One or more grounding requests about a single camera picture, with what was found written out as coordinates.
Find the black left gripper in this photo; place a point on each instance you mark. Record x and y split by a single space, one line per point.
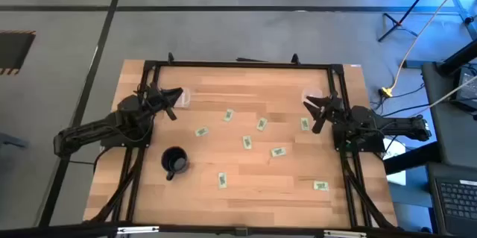
153 100

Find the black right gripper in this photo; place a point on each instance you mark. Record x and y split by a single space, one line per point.
333 109

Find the green sweetener packet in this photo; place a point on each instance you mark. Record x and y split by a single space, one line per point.
321 185
201 131
262 124
228 115
305 124
247 142
222 180
278 151

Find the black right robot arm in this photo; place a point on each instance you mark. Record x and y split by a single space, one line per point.
372 124

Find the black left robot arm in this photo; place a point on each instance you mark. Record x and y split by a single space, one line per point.
93 130

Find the clear plastic bin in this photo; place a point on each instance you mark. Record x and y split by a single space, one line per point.
313 92
185 100

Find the dark blue mug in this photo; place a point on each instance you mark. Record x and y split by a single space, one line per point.
175 161

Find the white paper sheet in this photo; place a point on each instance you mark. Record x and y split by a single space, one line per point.
397 152

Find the black tripod stand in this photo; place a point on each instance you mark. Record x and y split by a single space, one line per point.
408 8

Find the dark grey desk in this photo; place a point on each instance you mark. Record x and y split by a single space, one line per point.
447 137

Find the black pole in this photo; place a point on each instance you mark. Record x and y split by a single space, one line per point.
458 59

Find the black laptop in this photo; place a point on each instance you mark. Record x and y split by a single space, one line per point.
469 85

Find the dark floor hatch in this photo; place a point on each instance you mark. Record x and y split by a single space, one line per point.
15 52

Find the black overhead gantry bar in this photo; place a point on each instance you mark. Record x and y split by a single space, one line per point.
74 230

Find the dark grey laptop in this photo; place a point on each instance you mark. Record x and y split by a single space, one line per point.
458 200

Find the black aluminium table frame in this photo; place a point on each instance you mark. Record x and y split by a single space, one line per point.
242 65

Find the silver metal bracket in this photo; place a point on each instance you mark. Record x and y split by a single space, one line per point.
344 234
138 229

